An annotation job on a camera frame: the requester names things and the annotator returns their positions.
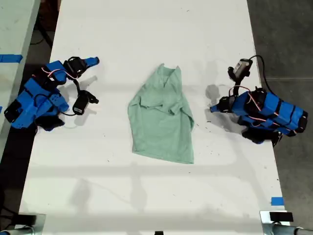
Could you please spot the small black block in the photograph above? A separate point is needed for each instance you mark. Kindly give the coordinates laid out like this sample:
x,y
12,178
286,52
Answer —
x,y
159,233

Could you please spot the pale grey side table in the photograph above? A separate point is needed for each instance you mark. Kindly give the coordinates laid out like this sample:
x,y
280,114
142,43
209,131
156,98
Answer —
x,y
12,36

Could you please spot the blue tape rectangle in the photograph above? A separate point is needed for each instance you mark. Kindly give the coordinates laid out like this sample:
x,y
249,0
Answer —
x,y
277,201

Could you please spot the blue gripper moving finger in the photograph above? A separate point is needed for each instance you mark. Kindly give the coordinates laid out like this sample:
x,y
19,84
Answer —
x,y
92,64

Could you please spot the black camera stalk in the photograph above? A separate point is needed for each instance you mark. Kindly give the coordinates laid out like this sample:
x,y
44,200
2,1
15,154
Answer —
x,y
236,88
77,85

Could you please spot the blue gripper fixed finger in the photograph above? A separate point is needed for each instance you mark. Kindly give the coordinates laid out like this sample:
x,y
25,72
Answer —
x,y
91,60

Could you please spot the blue and black arm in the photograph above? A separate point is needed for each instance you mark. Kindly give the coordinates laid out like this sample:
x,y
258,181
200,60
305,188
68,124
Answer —
x,y
36,98
281,110

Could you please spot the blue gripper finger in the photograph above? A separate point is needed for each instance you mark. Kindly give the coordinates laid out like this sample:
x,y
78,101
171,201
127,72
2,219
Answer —
x,y
214,108

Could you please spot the pale green T-shirt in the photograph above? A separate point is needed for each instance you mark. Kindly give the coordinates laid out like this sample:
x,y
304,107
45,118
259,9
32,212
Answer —
x,y
161,132

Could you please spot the black and grey camera box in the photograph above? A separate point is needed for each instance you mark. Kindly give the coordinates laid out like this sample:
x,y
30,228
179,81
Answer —
x,y
240,67

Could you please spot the long blue tape strip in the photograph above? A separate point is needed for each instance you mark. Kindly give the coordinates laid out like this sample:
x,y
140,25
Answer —
x,y
11,58

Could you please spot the silver clamp with black block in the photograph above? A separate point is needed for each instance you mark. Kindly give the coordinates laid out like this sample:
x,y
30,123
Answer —
x,y
29,219
281,216

